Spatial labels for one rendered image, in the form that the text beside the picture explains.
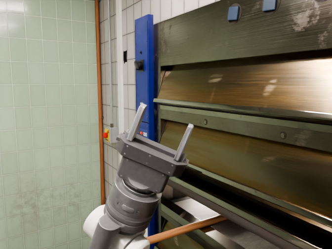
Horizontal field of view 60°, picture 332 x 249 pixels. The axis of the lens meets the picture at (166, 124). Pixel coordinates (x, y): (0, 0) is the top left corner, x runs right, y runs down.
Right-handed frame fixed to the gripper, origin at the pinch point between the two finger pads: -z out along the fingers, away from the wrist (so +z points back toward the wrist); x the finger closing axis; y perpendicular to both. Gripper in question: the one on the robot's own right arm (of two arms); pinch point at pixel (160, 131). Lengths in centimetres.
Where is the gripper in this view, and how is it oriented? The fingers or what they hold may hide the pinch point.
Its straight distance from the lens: 47.4
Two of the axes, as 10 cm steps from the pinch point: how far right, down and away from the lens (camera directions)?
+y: 1.6, -2.7, 9.5
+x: -9.2, -3.9, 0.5
